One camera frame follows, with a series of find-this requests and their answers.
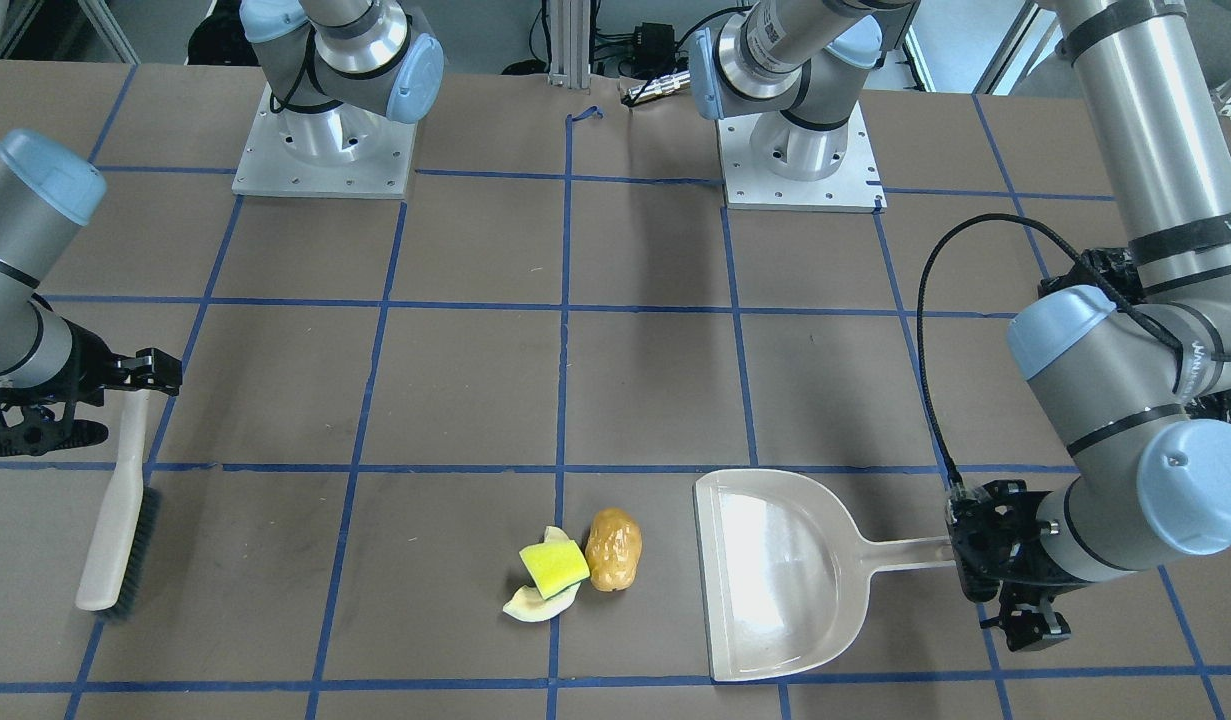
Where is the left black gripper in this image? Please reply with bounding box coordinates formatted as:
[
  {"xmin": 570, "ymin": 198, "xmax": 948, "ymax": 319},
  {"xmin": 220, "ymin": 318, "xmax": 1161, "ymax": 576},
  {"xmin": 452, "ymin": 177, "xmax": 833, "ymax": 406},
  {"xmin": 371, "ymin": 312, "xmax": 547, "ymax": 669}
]
[{"xmin": 947, "ymin": 480, "xmax": 1072, "ymax": 654}]

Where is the aluminium frame post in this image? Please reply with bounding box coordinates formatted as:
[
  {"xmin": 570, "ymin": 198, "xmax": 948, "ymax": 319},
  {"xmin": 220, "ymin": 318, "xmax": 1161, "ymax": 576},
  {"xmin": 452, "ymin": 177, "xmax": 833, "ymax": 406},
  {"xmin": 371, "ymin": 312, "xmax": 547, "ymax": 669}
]
[{"xmin": 543, "ymin": 0, "xmax": 596, "ymax": 92}]

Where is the beige plastic dustpan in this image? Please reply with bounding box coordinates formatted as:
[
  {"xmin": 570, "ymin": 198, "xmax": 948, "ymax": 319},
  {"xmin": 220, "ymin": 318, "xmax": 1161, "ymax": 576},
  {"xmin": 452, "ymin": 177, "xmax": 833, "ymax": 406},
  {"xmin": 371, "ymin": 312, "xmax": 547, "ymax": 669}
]
[{"xmin": 694, "ymin": 468, "xmax": 955, "ymax": 683}]

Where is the brown potato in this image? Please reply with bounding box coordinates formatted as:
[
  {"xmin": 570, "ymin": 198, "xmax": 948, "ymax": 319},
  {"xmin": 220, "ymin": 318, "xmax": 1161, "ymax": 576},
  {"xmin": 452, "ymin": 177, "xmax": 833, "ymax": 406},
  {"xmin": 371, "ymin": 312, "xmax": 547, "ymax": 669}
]
[{"xmin": 583, "ymin": 507, "xmax": 643, "ymax": 592}]

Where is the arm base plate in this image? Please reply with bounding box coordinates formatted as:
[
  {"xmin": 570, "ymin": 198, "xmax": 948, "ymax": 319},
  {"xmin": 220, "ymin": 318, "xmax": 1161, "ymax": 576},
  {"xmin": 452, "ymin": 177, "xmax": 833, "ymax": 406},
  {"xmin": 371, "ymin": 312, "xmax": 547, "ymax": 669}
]
[
  {"xmin": 716, "ymin": 105, "xmax": 888, "ymax": 213},
  {"xmin": 231, "ymin": 86, "xmax": 417, "ymax": 201}
]

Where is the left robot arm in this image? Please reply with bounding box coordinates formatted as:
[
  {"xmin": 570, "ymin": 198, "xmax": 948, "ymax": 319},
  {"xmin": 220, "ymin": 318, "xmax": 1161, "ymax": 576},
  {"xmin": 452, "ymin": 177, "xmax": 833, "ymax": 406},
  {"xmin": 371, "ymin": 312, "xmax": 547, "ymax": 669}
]
[{"xmin": 918, "ymin": 1, "xmax": 1231, "ymax": 652}]

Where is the pale fruit peel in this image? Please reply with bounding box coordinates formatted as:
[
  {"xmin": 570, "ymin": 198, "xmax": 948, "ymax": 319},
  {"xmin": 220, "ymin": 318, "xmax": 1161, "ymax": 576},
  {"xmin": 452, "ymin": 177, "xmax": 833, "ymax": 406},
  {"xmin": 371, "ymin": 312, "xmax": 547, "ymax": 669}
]
[{"xmin": 502, "ymin": 527, "xmax": 582, "ymax": 623}]

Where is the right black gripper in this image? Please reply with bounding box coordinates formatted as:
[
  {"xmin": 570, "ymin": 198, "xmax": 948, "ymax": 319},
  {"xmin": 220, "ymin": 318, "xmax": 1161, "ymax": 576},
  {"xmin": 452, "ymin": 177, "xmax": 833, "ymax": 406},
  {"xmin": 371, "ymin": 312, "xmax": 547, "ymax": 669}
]
[{"xmin": 0, "ymin": 318, "xmax": 183, "ymax": 457}]

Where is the beige hand brush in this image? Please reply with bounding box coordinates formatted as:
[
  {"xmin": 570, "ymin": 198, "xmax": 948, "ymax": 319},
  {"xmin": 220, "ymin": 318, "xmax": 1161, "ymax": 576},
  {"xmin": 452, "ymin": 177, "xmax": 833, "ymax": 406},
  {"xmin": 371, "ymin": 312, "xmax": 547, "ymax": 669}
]
[{"xmin": 75, "ymin": 389, "xmax": 161, "ymax": 623}]

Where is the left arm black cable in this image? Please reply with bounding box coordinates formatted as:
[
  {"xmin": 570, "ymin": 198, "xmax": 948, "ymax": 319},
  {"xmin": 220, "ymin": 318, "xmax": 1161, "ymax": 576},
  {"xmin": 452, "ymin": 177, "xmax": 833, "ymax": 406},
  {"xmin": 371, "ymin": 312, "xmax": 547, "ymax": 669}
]
[{"xmin": 915, "ymin": 213, "xmax": 1192, "ymax": 496}]

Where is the yellow green sponge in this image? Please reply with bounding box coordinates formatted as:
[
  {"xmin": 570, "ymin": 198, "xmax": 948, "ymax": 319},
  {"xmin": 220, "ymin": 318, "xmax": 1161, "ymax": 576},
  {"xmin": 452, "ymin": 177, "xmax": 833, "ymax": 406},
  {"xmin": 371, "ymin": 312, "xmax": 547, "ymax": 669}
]
[{"xmin": 519, "ymin": 539, "xmax": 588, "ymax": 599}]

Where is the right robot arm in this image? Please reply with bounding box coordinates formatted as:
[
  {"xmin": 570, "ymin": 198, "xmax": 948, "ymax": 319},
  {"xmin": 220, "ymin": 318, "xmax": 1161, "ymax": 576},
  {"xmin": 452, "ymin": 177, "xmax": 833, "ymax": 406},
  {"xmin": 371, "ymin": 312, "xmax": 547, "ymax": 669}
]
[{"xmin": 0, "ymin": 1, "xmax": 444, "ymax": 457}]

